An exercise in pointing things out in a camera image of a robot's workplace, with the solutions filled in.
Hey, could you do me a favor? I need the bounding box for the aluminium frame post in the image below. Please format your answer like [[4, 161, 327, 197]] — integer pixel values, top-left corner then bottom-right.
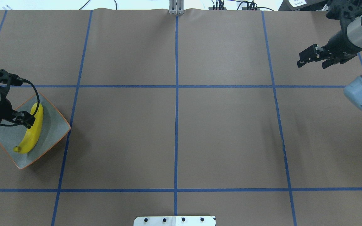
[[168, 0, 185, 16]]

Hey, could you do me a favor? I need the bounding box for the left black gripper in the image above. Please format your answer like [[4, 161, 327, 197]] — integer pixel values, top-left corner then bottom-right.
[[0, 100, 36, 129]]

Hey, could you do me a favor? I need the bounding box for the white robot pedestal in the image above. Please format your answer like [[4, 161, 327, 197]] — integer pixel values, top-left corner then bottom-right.
[[133, 216, 217, 226]]

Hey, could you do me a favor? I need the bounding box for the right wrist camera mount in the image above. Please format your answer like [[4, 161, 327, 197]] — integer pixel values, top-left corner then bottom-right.
[[326, 0, 362, 20]]

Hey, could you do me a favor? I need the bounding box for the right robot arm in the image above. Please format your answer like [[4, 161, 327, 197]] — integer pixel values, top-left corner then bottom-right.
[[296, 0, 362, 111]]

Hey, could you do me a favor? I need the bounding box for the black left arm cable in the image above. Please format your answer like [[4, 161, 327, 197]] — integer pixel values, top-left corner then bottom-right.
[[0, 78, 41, 126]]

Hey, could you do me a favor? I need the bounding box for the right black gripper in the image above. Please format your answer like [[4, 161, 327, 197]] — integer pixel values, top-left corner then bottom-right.
[[296, 30, 359, 69]]

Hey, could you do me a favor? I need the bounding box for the black box with label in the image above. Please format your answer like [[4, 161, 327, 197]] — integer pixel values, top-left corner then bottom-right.
[[278, 0, 328, 11]]

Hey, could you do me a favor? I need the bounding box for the grey square plate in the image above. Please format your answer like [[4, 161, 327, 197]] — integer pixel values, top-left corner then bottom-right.
[[0, 94, 71, 170]]

